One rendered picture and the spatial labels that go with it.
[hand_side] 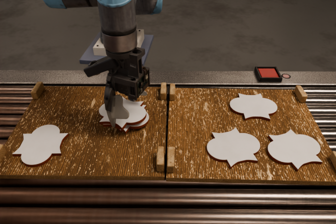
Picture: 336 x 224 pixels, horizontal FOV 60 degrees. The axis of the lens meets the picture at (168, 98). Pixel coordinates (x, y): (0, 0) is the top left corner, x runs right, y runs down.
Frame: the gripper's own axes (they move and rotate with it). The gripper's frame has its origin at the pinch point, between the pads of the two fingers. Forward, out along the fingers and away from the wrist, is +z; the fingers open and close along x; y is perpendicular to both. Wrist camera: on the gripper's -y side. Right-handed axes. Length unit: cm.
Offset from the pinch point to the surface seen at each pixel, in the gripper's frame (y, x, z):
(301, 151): 46.0, 7.4, 2.6
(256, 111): 33.2, 17.9, 2.7
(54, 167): -6.4, -20.3, 3.5
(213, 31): -44, 263, 99
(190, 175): 23.4, -9.6, 3.5
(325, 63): 78, 239, 99
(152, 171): 15.0, -12.2, 3.5
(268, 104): 35.9, 22.6, 2.7
